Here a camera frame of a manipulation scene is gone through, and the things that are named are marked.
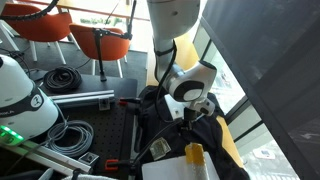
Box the aluminium profile rail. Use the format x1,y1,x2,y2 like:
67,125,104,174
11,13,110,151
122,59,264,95
49,89,116,112
0,139,100,176

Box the wooden background table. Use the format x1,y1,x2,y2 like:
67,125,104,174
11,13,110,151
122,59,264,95
19,0,151,22

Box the white box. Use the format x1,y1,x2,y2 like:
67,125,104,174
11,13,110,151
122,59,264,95
141,151,221,180

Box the black zip-up jumper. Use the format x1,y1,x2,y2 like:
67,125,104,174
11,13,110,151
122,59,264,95
136,84,251,180

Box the orange chair with white legs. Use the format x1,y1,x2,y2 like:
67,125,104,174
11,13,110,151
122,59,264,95
0,2,81,66
69,23,132,78

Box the dark roller blind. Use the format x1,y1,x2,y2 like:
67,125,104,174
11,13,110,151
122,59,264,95
248,19,320,180
199,0,320,86

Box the black floor cable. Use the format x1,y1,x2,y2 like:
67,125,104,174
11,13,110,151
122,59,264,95
0,47,32,78

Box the black corrugated cable conduit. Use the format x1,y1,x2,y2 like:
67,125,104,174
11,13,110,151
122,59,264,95
0,0,60,22

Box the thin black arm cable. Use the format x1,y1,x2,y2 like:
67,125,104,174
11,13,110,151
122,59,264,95
132,39,188,168

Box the black camera tripod stand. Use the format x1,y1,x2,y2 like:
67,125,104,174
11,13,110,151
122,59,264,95
92,0,138,83

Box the black cable coil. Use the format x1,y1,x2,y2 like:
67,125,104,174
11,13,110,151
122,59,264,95
43,65,83,94

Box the black clamp with orange handle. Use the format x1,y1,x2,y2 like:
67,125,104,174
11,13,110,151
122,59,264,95
104,158,143,176
118,96,143,116

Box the grey cable coil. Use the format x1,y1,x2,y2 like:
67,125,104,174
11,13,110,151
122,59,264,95
44,103,95,158

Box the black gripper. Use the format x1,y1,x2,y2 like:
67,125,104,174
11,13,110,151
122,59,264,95
181,108,198,132

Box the paper garment tag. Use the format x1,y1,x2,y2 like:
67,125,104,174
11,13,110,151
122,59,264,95
149,137,172,161

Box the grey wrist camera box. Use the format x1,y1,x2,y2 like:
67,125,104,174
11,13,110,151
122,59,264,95
164,94,185,120

